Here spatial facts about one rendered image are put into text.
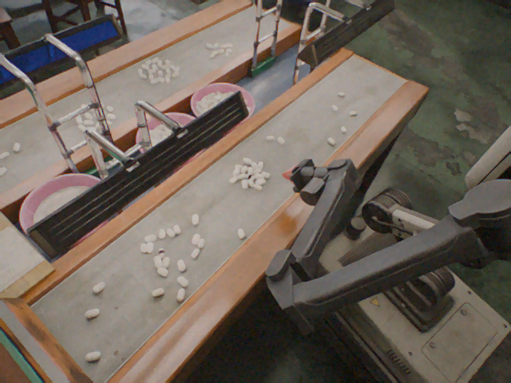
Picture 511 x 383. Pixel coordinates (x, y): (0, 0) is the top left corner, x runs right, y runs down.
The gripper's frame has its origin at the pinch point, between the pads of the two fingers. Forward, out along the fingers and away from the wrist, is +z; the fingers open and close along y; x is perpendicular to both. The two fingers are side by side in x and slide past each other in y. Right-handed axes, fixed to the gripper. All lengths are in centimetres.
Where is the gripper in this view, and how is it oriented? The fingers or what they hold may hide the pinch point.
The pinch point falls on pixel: (284, 175)
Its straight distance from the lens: 114.2
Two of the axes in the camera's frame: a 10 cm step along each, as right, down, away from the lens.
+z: -6.3, -0.6, 7.7
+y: -6.5, 5.8, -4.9
